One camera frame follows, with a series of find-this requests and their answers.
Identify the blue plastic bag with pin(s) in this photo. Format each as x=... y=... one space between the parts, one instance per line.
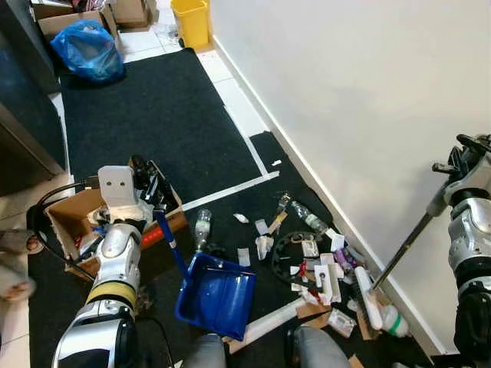
x=88 y=52

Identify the cardboard box with rubbish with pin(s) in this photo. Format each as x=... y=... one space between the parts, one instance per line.
x=73 y=218

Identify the yellow plastic bin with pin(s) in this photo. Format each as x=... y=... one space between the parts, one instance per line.
x=190 y=21

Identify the white paper scrap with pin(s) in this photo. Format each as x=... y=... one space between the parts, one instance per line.
x=241 y=218

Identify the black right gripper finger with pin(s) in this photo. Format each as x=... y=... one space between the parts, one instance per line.
x=443 y=168

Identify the bottle with green label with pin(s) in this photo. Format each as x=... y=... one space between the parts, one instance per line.
x=395 y=322

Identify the white plastic packet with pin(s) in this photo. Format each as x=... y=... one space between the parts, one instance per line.
x=341 y=322

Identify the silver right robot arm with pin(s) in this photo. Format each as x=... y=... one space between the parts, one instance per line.
x=469 y=230

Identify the open cardboard box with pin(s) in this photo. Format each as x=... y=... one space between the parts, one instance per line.
x=130 y=11
x=57 y=19

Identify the black plastic bag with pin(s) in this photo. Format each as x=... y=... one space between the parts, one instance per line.
x=165 y=188

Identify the crumpled white paper cup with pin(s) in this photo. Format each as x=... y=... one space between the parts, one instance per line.
x=265 y=247

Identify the blue plastic dustpan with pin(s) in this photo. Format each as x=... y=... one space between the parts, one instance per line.
x=219 y=295

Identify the large black floor mat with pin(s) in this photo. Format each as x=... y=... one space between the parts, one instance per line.
x=153 y=123

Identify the grey right robot leg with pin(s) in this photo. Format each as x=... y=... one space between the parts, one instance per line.
x=322 y=349

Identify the grey left robot leg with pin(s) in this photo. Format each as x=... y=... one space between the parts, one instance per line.
x=205 y=353

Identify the clear plastic bottle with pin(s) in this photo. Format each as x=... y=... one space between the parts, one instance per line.
x=311 y=219
x=202 y=228

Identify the white paper tube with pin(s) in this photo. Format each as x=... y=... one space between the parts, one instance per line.
x=268 y=326

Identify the dark metal fridge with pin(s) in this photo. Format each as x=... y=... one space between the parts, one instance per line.
x=23 y=115

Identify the grey robot leg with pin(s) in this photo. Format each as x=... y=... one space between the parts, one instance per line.
x=205 y=353
x=322 y=349

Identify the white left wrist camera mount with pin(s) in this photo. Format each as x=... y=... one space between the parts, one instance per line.
x=116 y=185

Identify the white carton box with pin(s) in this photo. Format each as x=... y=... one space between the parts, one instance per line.
x=327 y=284

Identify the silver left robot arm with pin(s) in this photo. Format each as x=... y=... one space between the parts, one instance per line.
x=115 y=261

